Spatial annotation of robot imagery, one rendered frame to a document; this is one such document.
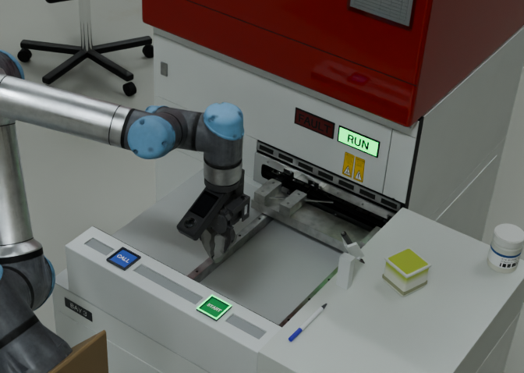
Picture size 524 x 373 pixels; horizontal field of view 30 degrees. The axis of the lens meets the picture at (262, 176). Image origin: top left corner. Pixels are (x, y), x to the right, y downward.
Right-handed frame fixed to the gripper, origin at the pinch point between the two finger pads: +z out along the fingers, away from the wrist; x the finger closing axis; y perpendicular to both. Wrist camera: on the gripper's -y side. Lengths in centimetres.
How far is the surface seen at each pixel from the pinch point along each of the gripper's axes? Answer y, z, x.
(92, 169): 117, 111, 151
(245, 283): 24.3, 28.7, 8.1
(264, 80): 59, -6, 28
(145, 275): 0.2, 15.1, 19.0
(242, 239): 35.4, 26.4, 17.0
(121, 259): 0.1, 14.2, 26.2
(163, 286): -0.3, 15.1, 13.4
